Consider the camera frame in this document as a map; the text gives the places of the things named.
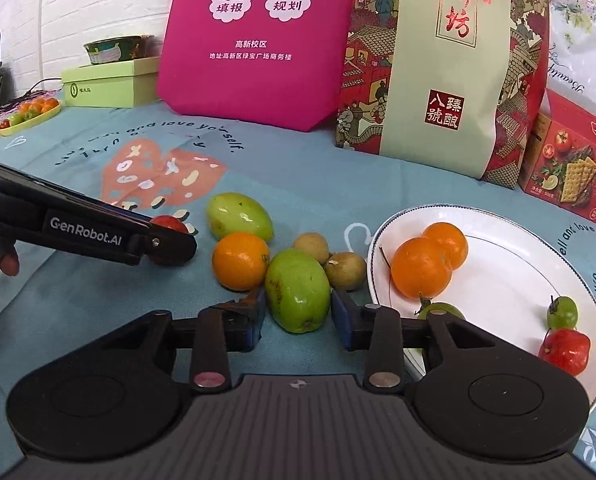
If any yellow tray of small fruits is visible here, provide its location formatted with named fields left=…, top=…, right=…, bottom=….
left=0, top=96, right=62, bottom=136

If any light green box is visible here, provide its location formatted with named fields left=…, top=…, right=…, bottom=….
left=62, top=56, right=160, bottom=108

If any red cracker box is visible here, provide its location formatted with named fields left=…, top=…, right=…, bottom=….
left=519, top=89, right=596, bottom=224

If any magenta paper bag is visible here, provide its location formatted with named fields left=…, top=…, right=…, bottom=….
left=158, top=0, right=351, bottom=131

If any green lime with stem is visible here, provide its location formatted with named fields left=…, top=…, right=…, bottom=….
left=546, top=296, right=578, bottom=330

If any green patterned bowl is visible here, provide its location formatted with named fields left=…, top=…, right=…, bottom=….
left=83, top=35, right=153, bottom=65

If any large red apple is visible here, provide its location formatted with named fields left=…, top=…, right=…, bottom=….
left=538, top=328, right=591, bottom=376

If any white ceramic plate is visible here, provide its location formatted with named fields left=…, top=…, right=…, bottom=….
left=366, top=204, right=596, bottom=406

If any green mango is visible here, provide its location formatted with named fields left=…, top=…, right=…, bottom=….
left=264, top=248, right=330, bottom=334
left=206, top=192, right=274, bottom=242

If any orange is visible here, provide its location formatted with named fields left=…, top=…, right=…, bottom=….
left=389, top=236, right=452, bottom=300
left=423, top=222, right=468, bottom=270
left=211, top=232, right=270, bottom=292

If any small red apple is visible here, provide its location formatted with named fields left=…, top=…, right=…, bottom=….
left=149, top=214, right=192, bottom=267

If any orange front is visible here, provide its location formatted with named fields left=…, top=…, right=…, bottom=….
left=389, top=236, right=452, bottom=300

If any brown longan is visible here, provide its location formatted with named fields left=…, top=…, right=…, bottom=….
left=324, top=252, right=366, bottom=292
left=292, top=232, right=330, bottom=264

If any blue printed tablecloth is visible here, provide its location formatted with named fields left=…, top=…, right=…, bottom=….
left=0, top=103, right=596, bottom=476

